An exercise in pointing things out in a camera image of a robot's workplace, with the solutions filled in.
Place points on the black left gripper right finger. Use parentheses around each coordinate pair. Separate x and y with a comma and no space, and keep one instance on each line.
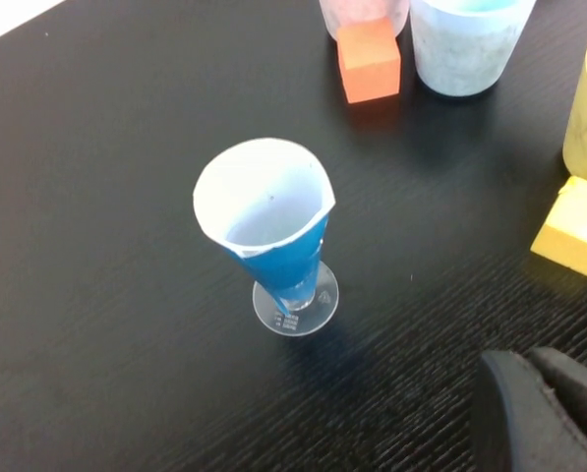
(583,393)

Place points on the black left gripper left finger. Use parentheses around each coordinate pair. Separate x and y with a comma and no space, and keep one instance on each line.
(519,432)

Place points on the light blue plastic cup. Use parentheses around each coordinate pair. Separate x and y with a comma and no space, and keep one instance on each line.
(460,59)

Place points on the pink plastic cup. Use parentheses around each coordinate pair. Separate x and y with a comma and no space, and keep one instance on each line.
(332,15)

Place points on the yellow foam cube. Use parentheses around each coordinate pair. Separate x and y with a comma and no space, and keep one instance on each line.
(573,231)

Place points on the yellow plastic cup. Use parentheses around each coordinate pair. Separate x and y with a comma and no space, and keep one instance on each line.
(585,137)

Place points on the blue conical measuring glass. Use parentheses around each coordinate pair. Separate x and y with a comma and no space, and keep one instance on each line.
(273,265)

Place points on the orange foam cube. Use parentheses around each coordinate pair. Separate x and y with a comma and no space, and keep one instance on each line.
(371,64)

